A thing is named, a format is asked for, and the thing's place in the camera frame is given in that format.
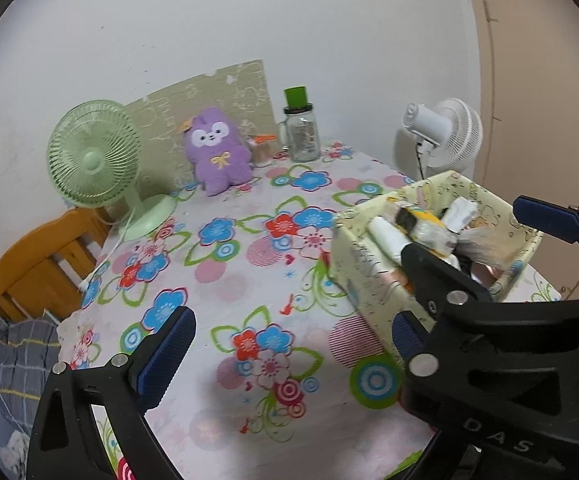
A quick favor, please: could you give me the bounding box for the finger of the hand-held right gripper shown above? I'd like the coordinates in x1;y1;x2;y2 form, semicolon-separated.
512;195;579;302
399;243;579;377

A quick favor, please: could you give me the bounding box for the green desk fan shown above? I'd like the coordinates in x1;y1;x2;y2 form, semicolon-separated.
47;100;178;238

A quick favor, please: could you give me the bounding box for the yellow and black small item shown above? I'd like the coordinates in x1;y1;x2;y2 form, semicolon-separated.
394;205;440;231

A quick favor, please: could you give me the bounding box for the blue plaid blanket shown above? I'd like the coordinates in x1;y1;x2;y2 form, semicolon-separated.
0;305;63;480

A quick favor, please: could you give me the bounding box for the small toothpick holder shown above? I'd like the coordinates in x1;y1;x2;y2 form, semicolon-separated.
250;133;276;168

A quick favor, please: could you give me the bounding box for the yellow cartoon print storage box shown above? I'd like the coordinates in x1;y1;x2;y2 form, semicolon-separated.
330;170;543;368

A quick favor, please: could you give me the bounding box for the green patterned board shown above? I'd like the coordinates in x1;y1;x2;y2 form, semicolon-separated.
122;59;276;196

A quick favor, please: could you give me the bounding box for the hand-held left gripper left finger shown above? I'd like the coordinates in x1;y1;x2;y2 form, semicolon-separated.
27;305;196;480

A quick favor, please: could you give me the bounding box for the white standing fan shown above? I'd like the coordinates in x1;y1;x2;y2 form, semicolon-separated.
394;98;484;181

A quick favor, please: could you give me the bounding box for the beige door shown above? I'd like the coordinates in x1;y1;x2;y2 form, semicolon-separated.
462;0;579;301

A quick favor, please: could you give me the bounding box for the white fan cable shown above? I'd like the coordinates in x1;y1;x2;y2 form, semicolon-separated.
77;210;135;291

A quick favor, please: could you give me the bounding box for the wooden chair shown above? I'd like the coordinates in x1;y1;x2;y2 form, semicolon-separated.
0;207;113;323

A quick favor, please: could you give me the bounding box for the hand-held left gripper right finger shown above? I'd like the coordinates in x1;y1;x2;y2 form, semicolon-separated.
391;310;428;362

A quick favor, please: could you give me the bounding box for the floral tablecloth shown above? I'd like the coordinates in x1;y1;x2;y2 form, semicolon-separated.
57;140;563;480

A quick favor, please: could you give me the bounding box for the glass jar with green lid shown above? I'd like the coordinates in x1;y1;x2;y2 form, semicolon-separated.
276;86;321;163

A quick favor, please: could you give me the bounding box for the purple plush toy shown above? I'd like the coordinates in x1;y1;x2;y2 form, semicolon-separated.
177;106;255;197

